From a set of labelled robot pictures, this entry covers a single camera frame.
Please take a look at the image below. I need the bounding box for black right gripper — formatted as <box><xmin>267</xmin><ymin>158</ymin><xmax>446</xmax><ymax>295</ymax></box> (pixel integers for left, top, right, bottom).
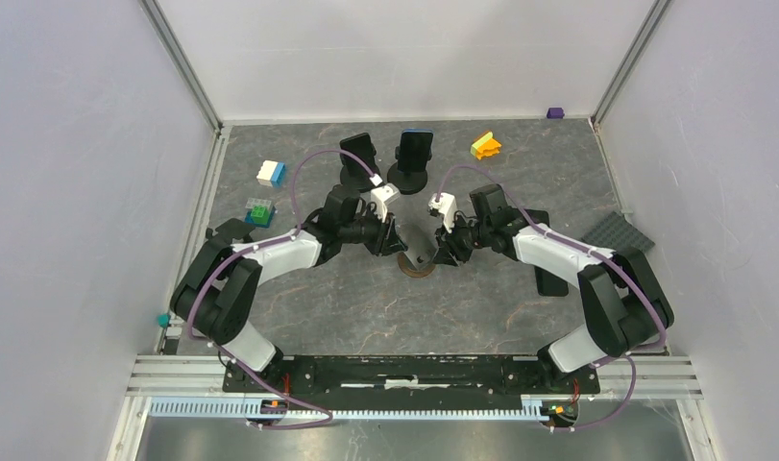
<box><xmin>432</xmin><ymin>212</ymin><xmax>491</xmax><ymax>268</ymax></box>

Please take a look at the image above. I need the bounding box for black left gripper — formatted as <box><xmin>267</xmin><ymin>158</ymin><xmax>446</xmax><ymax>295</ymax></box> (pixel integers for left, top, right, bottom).
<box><xmin>339</xmin><ymin>203</ymin><xmax>407</xmax><ymax>257</ymax></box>

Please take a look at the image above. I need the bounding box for grey stand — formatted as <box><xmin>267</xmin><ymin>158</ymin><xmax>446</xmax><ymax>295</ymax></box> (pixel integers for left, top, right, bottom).
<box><xmin>398</xmin><ymin>224</ymin><xmax>437</xmax><ymax>279</ymax></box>

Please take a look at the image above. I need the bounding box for black round base phone stand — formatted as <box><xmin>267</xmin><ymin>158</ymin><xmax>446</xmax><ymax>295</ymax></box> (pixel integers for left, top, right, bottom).
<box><xmin>387</xmin><ymin>160</ymin><xmax>428</xmax><ymax>195</ymax></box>

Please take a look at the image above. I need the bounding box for teal edged black phone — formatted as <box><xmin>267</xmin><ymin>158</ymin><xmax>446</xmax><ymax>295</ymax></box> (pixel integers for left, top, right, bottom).
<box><xmin>339</xmin><ymin>133</ymin><xmax>378</xmax><ymax>175</ymax></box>

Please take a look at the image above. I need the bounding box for blue edged black phone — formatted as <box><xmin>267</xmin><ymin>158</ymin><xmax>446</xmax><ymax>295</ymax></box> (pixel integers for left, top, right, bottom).
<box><xmin>396</xmin><ymin>129</ymin><xmax>434</xmax><ymax>173</ymax></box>

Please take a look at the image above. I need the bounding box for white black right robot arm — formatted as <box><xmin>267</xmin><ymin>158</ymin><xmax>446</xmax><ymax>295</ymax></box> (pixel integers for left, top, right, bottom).
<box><xmin>428</xmin><ymin>183</ymin><xmax>674</xmax><ymax>392</ymax></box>

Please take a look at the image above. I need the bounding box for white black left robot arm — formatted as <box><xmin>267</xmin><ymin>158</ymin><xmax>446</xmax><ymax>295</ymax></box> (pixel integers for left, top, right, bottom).
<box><xmin>170</xmin><ymin>184</ymin><xmax>406</xmax><ymax>392</ymax></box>

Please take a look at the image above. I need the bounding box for black phone under blue phone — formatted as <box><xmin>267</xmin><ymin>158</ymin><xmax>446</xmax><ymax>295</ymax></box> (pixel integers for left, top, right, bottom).
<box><xmin>524</xmin><ymin>208</ymin><xmax>550</xmax><ymax>226</ymax></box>

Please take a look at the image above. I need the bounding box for black phone at bottom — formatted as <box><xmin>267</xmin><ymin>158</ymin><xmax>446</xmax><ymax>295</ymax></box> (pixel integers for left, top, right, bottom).
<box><xmin>534</xmin><ymin>267</ymin><xmax>570</xmax><ymax>298</ymax></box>

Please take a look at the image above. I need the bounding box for black folding phone stand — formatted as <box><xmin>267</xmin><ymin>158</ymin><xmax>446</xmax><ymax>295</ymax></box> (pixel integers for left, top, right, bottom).
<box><xmin>205</xmin><ymin>218</ymin><xmax>256</xmax><ymax>243</ymax></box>

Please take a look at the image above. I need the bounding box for yellow orange toy block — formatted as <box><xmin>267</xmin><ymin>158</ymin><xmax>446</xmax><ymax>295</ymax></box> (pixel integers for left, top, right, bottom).
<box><xmin>470</xmin><ymin>131</ymin><xmax>501</xmax><ymax>159</ymax></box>

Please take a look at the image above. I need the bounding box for green blue toy block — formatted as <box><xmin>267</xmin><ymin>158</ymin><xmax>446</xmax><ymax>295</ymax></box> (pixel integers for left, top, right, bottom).
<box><xmin>244</xmin><ymin>198</ymin><xmax>276</xmax><ymax>229</ymax></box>

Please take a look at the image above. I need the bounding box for white blue toy block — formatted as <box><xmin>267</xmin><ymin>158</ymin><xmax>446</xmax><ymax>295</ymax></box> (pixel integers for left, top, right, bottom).
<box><xmin>256</xmin><ymin>160</ymin><xmax>286</xmax><ymax>188</ymax></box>

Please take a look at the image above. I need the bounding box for grey lego baseplate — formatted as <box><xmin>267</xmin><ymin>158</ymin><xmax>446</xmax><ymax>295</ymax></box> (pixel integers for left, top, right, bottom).
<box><xmin>581</xmin><ymin>211</ymin><xmax>655</xmax><ymax>253</ymax></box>

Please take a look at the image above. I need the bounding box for purple toy block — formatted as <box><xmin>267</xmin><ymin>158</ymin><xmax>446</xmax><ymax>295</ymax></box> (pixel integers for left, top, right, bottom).
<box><xmin>546</xmin><ymin>107</ymin><xmax>566</xmax><ymax>119</ymax></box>

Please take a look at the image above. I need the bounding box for teal small clip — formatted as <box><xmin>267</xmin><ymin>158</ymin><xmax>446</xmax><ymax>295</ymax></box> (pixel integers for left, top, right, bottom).
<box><xmin>156</xmin><ymin>312</ymin><xmax>171</xmax><ymax>329</ymax></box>

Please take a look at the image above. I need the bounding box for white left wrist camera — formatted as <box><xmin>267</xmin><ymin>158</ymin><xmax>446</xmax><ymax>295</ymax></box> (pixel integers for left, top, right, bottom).
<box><xmin>369</xmin><ymin>174</ymin><xmax>401</xmax><ymax>222</ymax></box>

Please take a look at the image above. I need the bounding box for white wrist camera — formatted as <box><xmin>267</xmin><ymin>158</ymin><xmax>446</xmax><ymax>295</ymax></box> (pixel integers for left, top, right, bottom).
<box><xmin>369</xmin><ymin>174</ymin><xmax>401</xmax><ymax>222</ymax></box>
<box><xmin>428</xmin><ymin>192</ymin><xmax>458</xmax><ymax>233</ymax></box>

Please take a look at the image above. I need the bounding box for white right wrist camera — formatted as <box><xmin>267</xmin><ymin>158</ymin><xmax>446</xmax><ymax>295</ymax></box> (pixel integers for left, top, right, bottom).
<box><xmin>428</xmin><ymin>192</ymin><xmax>458</xmax><ymax>233</ymax></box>

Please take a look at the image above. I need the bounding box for light blue toothed rail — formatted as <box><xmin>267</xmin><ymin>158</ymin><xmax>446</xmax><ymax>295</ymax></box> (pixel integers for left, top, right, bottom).
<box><xmin>148</xmin><ymin>395</ymin><xmax>559</xmax><ymax>422</ymax></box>

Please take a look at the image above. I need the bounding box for aluminium frame rail right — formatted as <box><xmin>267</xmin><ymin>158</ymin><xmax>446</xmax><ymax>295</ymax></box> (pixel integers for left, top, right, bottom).
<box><xmin>590</xmin><ymin>0</ymin><xmax>673</xmax><ymax>132</ymax></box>

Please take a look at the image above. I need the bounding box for aluminium frame rail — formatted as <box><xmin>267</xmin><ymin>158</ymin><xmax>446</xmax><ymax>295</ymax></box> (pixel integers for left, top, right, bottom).
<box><xmin>590</xmin><ymin>0</ymin><xmax>673</xmax><ymax>132</ymax></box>
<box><xmin>154</xmin><ymin>125</ymin><xmax>233</xmax><ymax>354</ymax></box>

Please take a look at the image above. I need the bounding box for aluminium frame rail left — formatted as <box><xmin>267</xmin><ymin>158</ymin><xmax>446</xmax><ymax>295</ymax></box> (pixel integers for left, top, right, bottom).
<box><xmin>154</xmin><ymin>125</ymin><xmax>233</xmax><ymax>354</ymax></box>

